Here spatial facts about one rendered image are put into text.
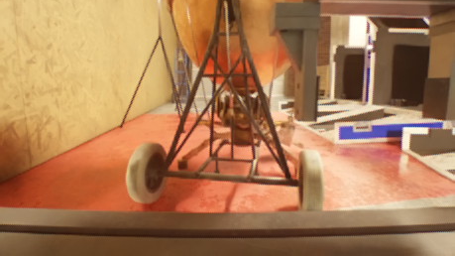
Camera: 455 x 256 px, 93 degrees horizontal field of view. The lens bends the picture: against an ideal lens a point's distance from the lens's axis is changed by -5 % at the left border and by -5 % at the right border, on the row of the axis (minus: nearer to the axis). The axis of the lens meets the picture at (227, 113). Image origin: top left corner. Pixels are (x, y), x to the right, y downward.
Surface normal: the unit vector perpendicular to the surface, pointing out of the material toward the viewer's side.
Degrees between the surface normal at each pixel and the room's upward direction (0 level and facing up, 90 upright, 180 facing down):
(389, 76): 90
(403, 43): 90
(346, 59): 90
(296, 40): 90
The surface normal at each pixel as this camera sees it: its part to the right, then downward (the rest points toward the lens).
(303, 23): -0.01, 0.13
